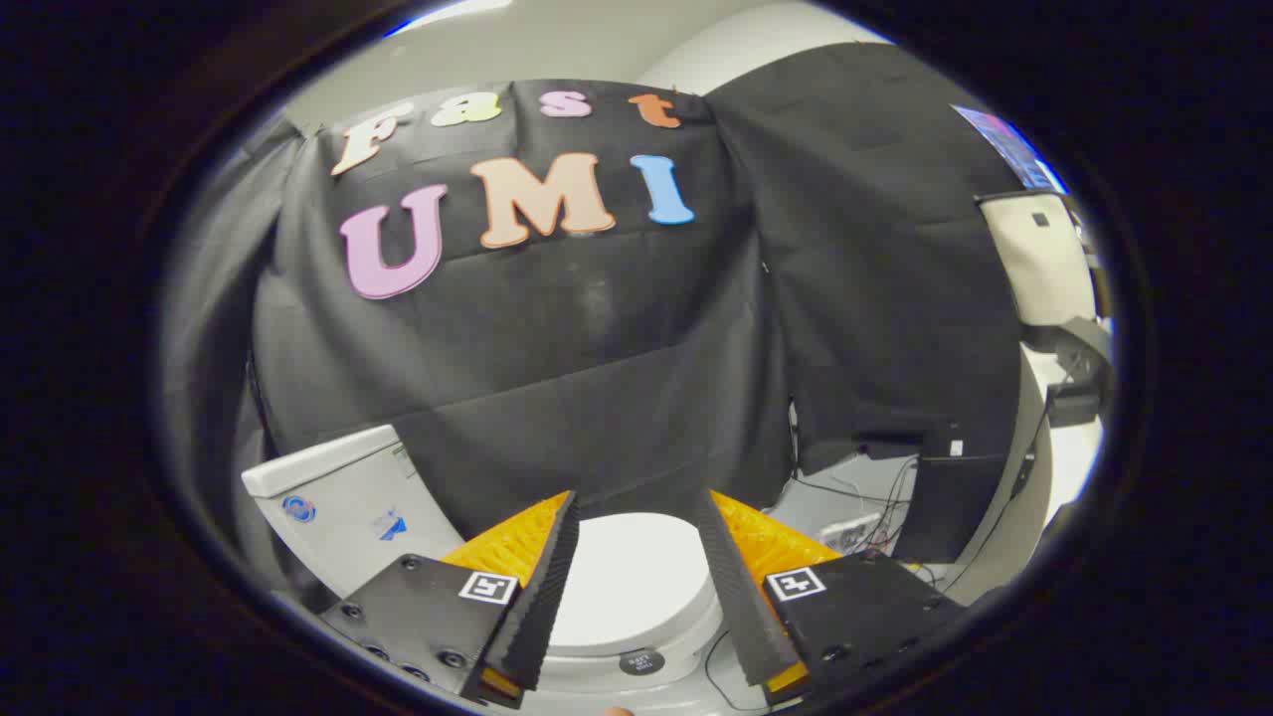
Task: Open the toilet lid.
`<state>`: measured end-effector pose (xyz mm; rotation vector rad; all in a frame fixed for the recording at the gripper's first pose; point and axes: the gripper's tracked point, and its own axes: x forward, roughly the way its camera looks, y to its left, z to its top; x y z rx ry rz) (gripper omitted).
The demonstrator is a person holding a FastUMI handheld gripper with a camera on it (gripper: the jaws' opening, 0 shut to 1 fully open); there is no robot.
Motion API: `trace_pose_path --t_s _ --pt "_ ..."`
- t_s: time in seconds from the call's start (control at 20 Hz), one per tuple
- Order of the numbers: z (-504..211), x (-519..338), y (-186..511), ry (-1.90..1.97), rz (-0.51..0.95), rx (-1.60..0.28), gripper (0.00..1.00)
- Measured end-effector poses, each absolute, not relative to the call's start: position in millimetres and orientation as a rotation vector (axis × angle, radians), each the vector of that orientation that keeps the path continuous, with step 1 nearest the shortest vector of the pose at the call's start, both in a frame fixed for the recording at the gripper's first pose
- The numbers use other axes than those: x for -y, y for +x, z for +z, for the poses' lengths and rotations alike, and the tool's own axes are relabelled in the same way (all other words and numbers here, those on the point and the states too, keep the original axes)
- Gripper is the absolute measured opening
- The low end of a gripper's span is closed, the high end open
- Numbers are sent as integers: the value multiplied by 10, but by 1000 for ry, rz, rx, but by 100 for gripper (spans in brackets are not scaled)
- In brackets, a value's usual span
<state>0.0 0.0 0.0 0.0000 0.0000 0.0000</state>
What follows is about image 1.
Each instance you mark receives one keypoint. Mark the round black toilet button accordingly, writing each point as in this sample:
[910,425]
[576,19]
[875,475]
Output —
[641,661]

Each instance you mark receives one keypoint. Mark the white toilet bowl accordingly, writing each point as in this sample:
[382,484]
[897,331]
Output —
[686,676]

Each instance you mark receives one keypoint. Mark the white toilet tank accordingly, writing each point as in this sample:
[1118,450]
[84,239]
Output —
[338,512]

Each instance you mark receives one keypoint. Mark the black backdrop cloth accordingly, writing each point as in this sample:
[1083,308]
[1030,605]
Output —
[875,298]
[557,348]

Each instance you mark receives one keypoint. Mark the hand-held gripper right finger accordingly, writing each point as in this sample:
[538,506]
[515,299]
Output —
[741,607]

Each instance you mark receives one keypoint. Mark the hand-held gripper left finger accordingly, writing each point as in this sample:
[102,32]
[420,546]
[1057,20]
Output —
[542,607]

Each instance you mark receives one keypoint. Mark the white power strip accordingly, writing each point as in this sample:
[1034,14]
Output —
[850,532]

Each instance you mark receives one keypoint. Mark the black box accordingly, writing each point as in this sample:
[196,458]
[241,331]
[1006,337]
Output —
[950,507]

